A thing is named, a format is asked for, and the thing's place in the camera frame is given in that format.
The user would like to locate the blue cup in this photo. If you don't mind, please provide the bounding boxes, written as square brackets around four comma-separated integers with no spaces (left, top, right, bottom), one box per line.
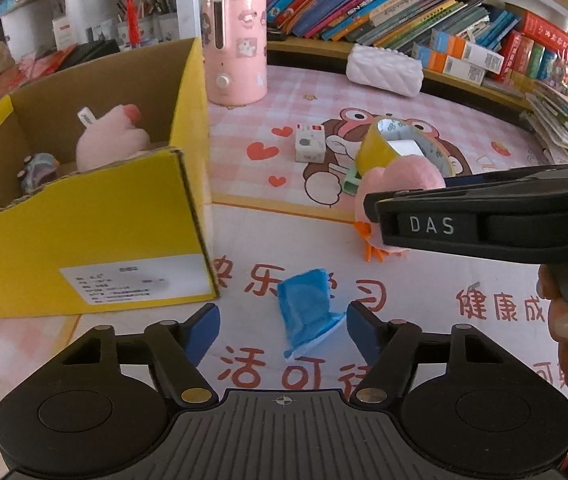
[276,268,347,361]

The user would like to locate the pink printed table mat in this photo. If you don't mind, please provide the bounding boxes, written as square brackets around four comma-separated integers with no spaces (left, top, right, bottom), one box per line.
[0,64,568,411]

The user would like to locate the orange blue white carton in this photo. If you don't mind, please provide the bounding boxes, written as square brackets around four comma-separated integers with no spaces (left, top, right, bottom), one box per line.
[430,30,506,73]
[411,42,485,86]

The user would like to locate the white bookshelf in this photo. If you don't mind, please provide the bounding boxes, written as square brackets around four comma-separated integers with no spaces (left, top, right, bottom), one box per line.
[0,0,568,113]

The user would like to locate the pink cylindrical humidifier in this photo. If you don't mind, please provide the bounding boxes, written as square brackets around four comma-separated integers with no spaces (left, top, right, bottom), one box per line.
[199,0,269,107]

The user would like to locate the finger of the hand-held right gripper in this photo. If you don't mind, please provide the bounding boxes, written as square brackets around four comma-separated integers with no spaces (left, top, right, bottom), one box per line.
[444,164,568,188]
[374,180,568,221]

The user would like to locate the green correction tape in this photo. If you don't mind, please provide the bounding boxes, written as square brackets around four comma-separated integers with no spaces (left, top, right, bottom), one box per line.
[341,167,365,196]

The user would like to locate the red tassel ornament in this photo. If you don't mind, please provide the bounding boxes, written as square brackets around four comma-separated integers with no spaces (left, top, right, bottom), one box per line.
[121,0,143,43]

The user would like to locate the red upright dictionary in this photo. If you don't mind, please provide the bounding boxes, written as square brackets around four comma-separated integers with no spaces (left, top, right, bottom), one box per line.
[495,30,522,81]

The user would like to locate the white box red label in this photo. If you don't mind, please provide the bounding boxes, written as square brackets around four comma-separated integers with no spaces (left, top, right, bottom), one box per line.
[53,16,72,50]

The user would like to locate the yellow tape roll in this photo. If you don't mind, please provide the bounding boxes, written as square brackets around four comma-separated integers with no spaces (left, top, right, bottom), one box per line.
[355,116,452,178]

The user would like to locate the large red book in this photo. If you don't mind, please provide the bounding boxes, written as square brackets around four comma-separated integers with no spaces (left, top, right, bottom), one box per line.
[519,10,568,63]

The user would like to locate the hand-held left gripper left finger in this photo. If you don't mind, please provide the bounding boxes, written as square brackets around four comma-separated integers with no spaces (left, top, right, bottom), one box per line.
[59,302,221,408]

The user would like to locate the small white box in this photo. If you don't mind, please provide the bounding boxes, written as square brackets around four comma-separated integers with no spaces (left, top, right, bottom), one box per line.
[294,124,326,163]

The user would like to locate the green upright dictionary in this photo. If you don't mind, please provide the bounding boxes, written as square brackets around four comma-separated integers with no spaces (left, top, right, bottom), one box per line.
[528,42,547,81]

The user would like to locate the white quilted pouch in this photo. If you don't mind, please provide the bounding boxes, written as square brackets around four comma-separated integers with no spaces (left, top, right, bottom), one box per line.
[346,44,425,97]

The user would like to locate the yellow cardboard box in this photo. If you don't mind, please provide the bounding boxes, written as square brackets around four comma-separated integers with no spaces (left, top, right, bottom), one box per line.
[0,37,221,320]

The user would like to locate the white pen cup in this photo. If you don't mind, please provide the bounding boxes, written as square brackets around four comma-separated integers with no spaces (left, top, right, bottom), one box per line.
[156,12,181,41]
[136,15,160,43]

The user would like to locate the pink plush toy orange feet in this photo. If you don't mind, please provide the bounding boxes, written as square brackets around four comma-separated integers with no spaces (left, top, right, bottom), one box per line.
[354,156,447,263]

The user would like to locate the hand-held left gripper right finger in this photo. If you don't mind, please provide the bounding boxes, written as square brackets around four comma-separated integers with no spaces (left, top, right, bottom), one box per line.
[346,301,510,408]

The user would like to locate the stack of booklets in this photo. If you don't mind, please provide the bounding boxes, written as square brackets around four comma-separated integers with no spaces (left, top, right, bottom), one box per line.
[521,80,568,163]

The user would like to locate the row of colourful books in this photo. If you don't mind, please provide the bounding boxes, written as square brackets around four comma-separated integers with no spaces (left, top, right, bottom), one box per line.
[236,0,520,53]

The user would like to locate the black case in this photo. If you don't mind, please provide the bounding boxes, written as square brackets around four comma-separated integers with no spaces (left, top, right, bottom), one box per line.
[39,40,122,68]

